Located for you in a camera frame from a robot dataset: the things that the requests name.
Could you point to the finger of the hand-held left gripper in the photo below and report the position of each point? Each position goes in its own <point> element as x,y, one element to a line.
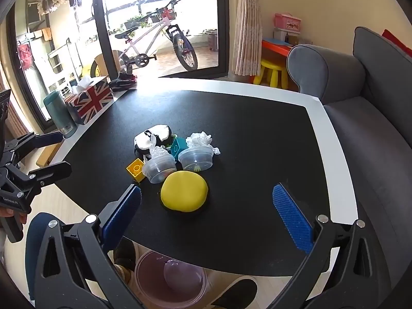
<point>54,171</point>
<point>48,138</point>

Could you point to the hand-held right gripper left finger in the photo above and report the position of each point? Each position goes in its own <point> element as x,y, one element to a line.
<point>124,212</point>

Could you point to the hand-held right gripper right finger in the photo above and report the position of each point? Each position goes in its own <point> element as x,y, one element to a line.
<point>293,222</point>

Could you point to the pink plastic bin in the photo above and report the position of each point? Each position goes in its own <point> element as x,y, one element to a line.
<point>149,280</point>

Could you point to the large white tissue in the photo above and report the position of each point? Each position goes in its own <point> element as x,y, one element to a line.
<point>199,140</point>

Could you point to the person's left hand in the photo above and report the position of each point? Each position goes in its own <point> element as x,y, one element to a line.
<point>6,212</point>

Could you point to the wooden cabinet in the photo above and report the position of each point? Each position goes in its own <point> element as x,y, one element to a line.
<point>48,157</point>

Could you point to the teal thermos bottle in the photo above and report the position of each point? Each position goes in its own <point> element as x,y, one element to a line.
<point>59,116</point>

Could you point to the yellow toy block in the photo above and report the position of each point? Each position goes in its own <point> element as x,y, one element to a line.
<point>135,169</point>

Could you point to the brown fuzzy slipper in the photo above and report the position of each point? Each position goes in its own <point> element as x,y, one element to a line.
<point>124,257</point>

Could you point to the clear plastic container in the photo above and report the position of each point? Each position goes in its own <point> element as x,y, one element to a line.
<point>158,171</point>
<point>196,160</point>

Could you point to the flag print tissue box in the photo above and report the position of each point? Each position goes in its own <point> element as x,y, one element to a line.
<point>93,99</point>

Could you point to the navy blue chair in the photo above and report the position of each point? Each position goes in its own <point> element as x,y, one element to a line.
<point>32,257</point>

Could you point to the yellow round lid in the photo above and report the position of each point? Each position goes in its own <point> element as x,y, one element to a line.
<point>183,192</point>

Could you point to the small crumpled white tissue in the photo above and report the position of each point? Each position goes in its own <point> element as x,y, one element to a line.
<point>157,152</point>

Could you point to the white shelf rack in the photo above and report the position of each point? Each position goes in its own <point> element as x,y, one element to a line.
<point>59,61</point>

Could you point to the teal toy block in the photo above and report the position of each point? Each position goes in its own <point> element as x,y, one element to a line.
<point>177,148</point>

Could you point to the red hanging bag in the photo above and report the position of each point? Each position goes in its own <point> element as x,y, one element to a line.
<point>25,54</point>

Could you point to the black slipper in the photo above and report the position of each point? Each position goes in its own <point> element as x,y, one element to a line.
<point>236,293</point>

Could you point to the grey sofa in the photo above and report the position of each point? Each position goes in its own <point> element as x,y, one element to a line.
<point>354,128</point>

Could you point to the white bicycle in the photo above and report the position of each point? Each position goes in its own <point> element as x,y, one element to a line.
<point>142,61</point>

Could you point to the row of potted plants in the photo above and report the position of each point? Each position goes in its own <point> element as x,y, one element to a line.
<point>135,22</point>

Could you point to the yellow plastic stool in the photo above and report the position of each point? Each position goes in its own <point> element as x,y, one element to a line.
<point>273,66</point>

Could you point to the red kids table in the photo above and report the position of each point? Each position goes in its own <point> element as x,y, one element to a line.
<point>273,47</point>

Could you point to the clear storage box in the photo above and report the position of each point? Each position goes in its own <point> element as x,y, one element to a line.
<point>285,35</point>

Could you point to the beige patterned curtain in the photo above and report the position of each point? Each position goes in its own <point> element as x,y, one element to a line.
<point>247,32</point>

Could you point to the pink storage box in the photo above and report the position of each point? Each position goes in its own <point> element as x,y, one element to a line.
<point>288,22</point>

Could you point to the red cushion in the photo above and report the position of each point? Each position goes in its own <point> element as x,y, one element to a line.
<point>399,43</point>

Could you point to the black sliding door frame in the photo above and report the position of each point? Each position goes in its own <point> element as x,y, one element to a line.
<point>222,22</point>

